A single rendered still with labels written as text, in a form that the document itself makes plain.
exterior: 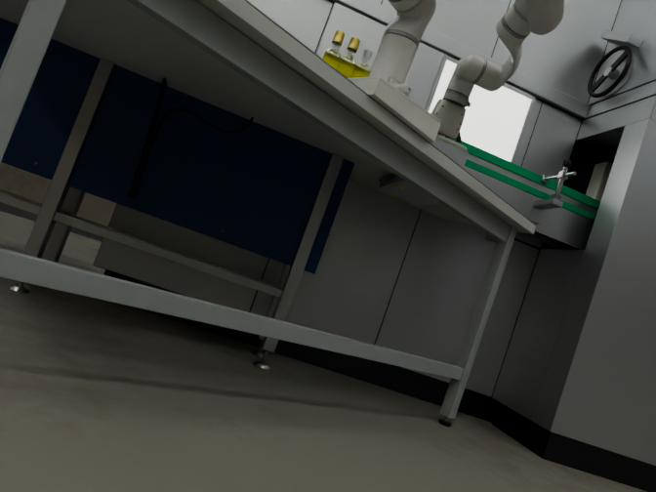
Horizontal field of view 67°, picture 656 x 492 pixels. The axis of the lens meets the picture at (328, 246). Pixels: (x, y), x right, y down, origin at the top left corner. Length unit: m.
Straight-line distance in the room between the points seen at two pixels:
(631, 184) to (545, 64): 0.66
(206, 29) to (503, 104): 1.46
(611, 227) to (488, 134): 0.58
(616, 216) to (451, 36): 0.93
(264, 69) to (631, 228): 1.42
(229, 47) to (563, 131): 1.66
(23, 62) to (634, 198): 1.82
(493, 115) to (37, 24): 1.69
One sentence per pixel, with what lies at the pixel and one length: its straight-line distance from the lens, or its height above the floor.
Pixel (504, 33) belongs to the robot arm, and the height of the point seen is 1.10.
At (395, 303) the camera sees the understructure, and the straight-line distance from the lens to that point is 1.98.
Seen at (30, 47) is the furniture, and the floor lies 0.50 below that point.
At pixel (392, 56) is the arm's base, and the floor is 0.90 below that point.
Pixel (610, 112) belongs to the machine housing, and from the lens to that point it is 2.31.
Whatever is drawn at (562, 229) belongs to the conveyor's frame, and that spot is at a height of 0.80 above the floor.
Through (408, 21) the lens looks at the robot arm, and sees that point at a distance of 1.37.
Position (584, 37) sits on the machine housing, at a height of 1.67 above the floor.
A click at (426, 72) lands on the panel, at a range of 2.09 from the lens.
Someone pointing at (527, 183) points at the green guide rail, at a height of 0.92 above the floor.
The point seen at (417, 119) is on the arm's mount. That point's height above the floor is 0.77.
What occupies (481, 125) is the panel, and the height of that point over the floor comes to 1.12.
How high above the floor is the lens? 0.32
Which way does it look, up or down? 4 degrees up
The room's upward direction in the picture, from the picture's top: 20 degrees clockwise
